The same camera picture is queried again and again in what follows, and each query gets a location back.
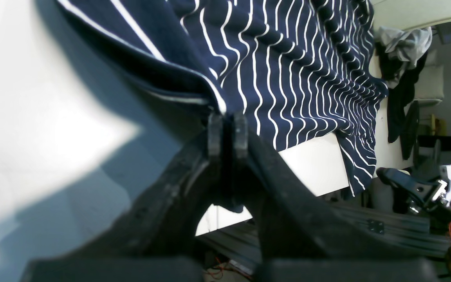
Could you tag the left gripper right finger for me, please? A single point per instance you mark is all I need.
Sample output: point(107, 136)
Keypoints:
point(302, 239)

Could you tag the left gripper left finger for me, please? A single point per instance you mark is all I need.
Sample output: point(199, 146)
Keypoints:
point(153, 241)

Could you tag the grey dark clothes pile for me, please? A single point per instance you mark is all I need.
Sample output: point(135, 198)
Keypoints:
point(402, 56)

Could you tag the navy white striped t-shirt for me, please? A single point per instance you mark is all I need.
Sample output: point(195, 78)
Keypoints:
point(296, 69)

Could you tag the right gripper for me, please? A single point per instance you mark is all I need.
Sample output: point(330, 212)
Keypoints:
point(430, 197)

